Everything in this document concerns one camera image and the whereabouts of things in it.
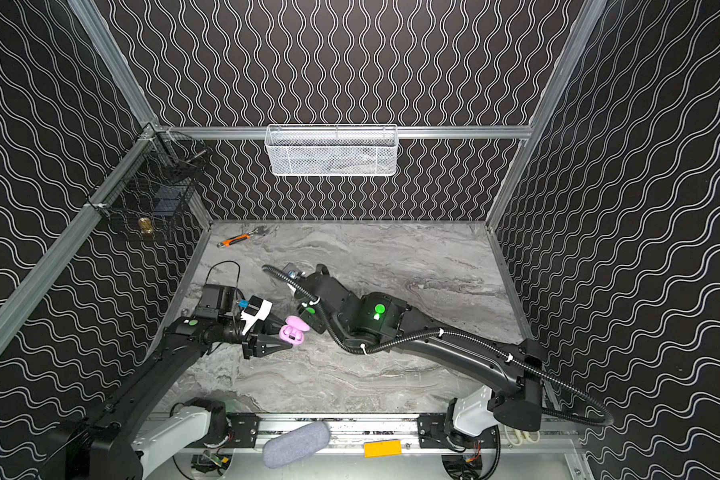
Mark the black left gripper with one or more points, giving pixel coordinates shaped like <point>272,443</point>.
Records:
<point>251,339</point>

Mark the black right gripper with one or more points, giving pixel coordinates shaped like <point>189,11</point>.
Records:
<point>311,294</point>

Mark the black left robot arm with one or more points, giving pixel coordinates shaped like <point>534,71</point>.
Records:
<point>109,443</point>

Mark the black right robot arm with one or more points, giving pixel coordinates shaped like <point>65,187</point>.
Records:
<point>378,322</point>

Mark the grey fabric pouch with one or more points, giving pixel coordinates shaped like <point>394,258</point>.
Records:
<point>296,445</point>

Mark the yellow block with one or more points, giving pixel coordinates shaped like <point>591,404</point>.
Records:
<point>380,449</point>

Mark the brass fitting in basket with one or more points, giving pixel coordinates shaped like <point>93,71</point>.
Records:
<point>146,226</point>

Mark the orange handled adjustable wrench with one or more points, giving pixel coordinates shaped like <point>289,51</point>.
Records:
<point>257,231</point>

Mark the white mesh wall basket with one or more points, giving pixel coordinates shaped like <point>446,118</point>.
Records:
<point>328,150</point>

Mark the black wire wall basket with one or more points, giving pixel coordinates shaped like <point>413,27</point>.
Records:
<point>159,185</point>

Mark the white handled scissors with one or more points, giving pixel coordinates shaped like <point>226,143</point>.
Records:
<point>517,437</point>

